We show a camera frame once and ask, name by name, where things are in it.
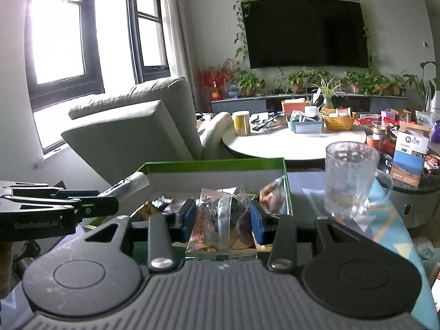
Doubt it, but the silver foil snack stick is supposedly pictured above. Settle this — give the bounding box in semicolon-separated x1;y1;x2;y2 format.
98;171;150;202

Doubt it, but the clear orange snack packet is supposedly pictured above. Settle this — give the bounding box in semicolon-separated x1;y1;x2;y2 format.
185;187;257;262

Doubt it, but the orange snack bag in box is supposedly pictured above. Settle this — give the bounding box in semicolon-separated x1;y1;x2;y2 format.
259;177;287;215

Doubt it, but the green snack box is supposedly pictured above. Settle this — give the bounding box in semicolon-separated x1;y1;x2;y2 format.
86;157;294;262

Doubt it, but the clear glass mug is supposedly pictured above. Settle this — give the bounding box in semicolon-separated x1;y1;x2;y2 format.
324;142;394;218

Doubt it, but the white round table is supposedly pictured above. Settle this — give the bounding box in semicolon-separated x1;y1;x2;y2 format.
222;125;366;161

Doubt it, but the white cushion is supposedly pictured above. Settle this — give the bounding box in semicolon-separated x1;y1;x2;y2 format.
198;112;233;160

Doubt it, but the grey sofa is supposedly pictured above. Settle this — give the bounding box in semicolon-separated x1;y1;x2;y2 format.
61;77;202;185

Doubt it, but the yellow tin can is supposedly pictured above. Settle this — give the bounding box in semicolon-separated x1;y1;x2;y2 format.
232;110;251;136

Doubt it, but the blue plastic basket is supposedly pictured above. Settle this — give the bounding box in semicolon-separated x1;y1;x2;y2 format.
286;114;324;134

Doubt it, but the yellow woven basket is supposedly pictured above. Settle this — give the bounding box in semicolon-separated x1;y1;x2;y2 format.
321;109;355;132

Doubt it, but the grey tv cabinet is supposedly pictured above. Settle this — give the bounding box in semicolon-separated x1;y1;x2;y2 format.
210;93;408;115

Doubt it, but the spider plant in pot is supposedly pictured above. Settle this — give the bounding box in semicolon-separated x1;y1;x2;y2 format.
312;74;342;109

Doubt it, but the green potted plant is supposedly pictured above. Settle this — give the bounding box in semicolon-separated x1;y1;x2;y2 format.
236;70;265;98

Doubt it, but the blue white carton box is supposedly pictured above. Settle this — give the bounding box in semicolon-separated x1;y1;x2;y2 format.
391;129;429;187

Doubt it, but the red flower decoration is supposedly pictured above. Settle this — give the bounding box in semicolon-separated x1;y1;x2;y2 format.
196;58;237;101

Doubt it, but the black framed window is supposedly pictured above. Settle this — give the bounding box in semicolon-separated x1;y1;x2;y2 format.
25;0;172;113

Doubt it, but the black wall television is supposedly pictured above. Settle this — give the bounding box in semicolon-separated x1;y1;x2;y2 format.
242;0;369;68

